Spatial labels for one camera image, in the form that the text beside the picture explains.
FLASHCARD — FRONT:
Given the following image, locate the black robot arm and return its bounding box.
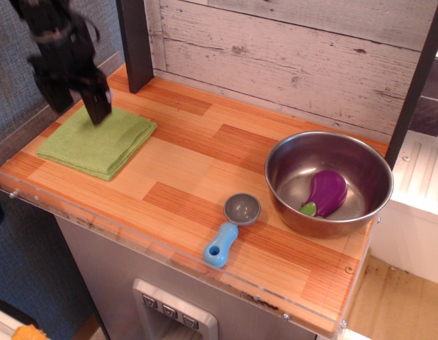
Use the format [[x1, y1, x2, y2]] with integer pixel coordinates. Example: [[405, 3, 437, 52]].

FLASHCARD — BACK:
[[11, 1, 112, 125]]

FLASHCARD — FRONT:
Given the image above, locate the orange object bottom left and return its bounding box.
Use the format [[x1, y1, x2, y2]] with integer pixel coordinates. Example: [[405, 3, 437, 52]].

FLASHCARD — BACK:
[[11, 325, 49, 340]]

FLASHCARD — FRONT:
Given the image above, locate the green towel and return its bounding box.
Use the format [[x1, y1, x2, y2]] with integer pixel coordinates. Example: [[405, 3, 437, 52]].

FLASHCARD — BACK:
[[36, 107, 157, 181]]

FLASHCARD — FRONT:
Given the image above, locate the dark shelf post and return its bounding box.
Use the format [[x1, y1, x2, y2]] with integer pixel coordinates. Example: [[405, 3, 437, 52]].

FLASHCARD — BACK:
[[116, 0, 154, 94], [385, 6, 438, 169]]

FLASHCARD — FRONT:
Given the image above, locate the dark right shelf post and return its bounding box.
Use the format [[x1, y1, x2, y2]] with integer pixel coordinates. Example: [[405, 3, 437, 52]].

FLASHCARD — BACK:
[[385, 6, 438, 169]]

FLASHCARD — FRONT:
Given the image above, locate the grey toy fridge cabinet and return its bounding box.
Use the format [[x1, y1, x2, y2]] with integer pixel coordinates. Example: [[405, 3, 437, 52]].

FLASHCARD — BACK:
[[56, 217, 316, 339]]

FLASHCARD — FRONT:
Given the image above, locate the blue grey toy scoop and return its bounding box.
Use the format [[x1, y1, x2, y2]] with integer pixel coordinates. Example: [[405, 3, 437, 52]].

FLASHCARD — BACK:
[[203, 193, 261, 268]]

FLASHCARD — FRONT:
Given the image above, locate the dark left shelf post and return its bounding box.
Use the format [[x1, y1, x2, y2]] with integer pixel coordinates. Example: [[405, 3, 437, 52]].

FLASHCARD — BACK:
[[116, 0, 154, 94]]

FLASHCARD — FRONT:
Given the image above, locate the stainless steel bowl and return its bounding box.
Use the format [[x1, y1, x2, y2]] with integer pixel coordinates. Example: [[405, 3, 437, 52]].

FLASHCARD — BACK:
[[264, 131, 393, 239]]

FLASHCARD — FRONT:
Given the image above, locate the silver dispenser button panel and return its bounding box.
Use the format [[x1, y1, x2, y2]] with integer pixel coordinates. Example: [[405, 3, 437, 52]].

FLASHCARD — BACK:
[[133, 278, 219, 339]]

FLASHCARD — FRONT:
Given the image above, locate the white toy sink unit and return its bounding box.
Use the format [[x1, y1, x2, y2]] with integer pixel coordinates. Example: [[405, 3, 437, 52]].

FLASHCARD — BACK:
[[371, 53, 438, 283]]

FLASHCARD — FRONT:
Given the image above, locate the purple toy eggplant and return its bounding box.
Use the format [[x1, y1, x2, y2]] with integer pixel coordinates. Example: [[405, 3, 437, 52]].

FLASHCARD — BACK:
[[299, 170, 347, 218]]

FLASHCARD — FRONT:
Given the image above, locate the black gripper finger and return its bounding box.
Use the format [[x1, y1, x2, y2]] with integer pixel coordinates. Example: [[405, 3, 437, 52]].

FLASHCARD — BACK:
[[34, 74, 73, 113], [80, 89, 112, 125]]

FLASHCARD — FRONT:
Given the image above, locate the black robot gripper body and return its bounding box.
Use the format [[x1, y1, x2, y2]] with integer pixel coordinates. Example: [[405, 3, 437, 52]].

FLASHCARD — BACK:
[[28, 30, 109, 93]]

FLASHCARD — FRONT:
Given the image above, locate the clear acrylic table guard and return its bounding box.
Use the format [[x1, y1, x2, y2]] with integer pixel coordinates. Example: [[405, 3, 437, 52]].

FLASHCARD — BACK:
[[0, 67, 372, 339]]

